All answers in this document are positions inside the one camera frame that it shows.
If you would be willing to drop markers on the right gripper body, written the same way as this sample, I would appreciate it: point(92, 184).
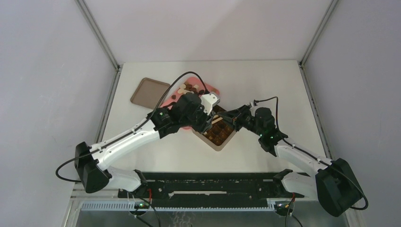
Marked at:
point(243, 119)

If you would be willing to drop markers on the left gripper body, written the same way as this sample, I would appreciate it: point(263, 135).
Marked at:
point(202, 119)

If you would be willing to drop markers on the gold chocolate box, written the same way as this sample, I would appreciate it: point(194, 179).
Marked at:
point(219, 135)

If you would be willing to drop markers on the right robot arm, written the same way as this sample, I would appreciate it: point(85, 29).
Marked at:
point(331, 182)

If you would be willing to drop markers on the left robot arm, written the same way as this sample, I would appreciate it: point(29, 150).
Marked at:
point(94, 162)

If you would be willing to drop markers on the pink plastic tray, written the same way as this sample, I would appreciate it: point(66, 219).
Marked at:
point(181, 112)

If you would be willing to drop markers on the brown box lid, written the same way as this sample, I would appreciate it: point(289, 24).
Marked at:
point(149, 92)

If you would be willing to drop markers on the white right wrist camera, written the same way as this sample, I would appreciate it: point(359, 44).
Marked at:
point(253, 105)

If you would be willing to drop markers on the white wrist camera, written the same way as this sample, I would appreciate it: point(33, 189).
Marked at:
point(253, 105)
point(209, 101)

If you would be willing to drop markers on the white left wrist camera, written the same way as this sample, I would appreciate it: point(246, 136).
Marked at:
point(209, 101)

